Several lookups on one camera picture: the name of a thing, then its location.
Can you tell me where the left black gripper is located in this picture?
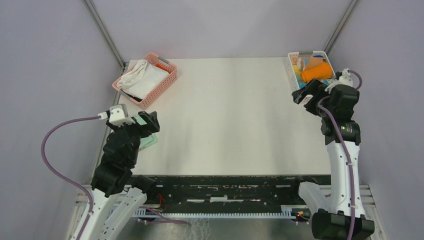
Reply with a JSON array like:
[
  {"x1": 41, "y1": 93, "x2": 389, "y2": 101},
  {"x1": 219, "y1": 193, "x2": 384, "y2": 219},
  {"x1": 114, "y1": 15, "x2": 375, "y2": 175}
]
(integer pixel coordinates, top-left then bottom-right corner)
[{"x1": 107, "y1": 109, "x2": 160, "y2": 165}]

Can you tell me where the bright orange towel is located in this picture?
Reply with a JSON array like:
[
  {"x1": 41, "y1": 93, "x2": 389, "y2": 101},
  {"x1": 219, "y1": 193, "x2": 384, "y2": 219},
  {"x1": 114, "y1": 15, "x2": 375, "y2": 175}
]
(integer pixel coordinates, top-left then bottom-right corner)
[{"x1": 300, "y1": 62, "x2": 333, "y2": 83}]

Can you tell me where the patterned white blue towel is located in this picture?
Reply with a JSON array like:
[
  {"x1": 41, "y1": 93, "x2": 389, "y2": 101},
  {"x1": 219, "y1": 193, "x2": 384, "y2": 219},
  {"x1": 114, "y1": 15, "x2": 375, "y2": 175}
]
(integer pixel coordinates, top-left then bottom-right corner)
[{"x1": 296, "y1": 77, "x2": 335, "y2": 89}]

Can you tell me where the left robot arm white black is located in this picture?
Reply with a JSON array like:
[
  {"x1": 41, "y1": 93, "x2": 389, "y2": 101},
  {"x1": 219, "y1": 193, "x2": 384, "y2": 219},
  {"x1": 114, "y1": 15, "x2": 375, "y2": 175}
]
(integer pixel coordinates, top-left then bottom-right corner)
[{"x1": 72, "y1": 109, "x2": 160, "y2": 240}]

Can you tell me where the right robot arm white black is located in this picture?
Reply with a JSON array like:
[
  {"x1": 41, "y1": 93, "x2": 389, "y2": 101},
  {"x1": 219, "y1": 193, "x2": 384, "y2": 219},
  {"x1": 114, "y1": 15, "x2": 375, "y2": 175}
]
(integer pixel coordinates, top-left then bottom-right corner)
[{"x1": 288, "y1": 79, "x2": 375, "y2": 240}]

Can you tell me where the mint green folded towel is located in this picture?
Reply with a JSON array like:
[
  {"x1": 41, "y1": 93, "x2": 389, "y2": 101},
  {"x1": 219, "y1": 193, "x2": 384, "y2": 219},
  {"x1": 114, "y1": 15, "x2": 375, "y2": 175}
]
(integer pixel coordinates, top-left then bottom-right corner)
[{"x1": 132, "y1": 115, "x2": 158, "y2": 151}]

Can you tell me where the yellow rolled towel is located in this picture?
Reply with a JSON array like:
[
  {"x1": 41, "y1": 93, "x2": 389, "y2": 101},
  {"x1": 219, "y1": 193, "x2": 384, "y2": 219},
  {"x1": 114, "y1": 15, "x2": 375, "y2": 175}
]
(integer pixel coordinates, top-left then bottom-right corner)
[{"x1": 292, "y1": 64, "x2": 301, "y2": 75}]

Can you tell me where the white cloth in basket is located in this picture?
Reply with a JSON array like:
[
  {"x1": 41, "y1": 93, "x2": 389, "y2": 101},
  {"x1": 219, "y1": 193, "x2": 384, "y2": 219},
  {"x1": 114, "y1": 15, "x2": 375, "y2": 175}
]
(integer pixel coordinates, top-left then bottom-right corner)
[{"x1": 116, "y1": 59, "x2": 169, "y2": 99}]

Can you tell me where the white plastic basket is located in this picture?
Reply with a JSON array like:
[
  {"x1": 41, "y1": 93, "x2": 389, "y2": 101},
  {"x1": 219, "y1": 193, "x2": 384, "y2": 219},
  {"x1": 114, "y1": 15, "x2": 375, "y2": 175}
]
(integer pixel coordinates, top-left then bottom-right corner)
[{"x1": 286, "y1": 51, "x2": 336, "y2": 91}]

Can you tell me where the red item in basket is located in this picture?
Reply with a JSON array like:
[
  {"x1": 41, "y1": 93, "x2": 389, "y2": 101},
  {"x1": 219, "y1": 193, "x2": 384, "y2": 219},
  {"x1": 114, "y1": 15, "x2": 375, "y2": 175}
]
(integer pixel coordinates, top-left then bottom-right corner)
[{"x1": 155, "y1": 64, "x2": 169, "y2": 72}]

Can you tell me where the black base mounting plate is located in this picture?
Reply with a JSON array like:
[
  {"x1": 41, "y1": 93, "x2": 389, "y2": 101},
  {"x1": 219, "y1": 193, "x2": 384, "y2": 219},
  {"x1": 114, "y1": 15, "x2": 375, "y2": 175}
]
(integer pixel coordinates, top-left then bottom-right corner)
[{"x1": 146, "y1": 175, "x2": 331, "y2": 214}]

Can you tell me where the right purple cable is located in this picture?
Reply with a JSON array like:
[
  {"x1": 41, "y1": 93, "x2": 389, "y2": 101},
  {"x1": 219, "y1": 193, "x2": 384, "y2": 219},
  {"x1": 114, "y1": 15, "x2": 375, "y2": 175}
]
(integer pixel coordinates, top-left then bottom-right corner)
[{"x1": 317, "y1": 69, "x2": 364, "y2": 240}]

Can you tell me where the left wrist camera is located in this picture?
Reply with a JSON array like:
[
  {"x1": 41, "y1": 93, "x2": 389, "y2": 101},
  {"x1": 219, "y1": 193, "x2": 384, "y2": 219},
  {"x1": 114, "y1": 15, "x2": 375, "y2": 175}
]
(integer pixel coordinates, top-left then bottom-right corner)
[{"x1": 97, "y1": 103, "x2": 136, "y2": 127}]

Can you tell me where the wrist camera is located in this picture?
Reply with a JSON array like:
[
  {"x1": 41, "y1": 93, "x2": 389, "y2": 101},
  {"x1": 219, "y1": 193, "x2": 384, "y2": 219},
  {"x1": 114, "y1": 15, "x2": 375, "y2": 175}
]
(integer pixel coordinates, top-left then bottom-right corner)
[
  {"x1": 324, "y1": 68, "x2": 353, "y2": 94},
  {"x1": 97, "y1": 103, "x2": 136, "y2": 127}
]

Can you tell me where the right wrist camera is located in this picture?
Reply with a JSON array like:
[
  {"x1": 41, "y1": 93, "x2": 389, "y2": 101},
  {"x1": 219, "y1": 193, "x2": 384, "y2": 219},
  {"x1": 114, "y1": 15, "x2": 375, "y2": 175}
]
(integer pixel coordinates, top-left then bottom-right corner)
[{"x1": 324, "y1": 68, "x2": 353, "y2": 94}]

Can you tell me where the white slotted cable duct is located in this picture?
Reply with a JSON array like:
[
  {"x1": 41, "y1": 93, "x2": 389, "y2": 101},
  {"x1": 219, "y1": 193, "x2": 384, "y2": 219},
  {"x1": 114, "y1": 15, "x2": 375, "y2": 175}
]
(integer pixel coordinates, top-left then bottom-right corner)
[{"x1": 132, "y1": 205, "x2": 312, "y2": 220}]

